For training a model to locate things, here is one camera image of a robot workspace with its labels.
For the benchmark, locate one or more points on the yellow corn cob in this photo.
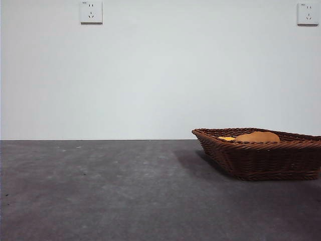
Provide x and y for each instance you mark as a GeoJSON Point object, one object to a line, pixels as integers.
{"type": "Point", "coordinates": [225, 138]}

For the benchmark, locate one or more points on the brown potato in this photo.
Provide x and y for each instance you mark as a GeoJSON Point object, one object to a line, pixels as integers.
{"type": "Point", "coordinates": [260, 136]}

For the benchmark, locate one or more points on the brown woven wicker basket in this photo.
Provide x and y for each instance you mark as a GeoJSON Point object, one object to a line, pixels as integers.
{"type": "Point", "coordinates": [265, 160]}

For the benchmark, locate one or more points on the white wall socket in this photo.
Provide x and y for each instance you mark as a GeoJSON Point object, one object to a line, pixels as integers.
{"type": "Point", "coordinates": [307, 14]}
{"type": "Point", "coordinates": [91, 12]}

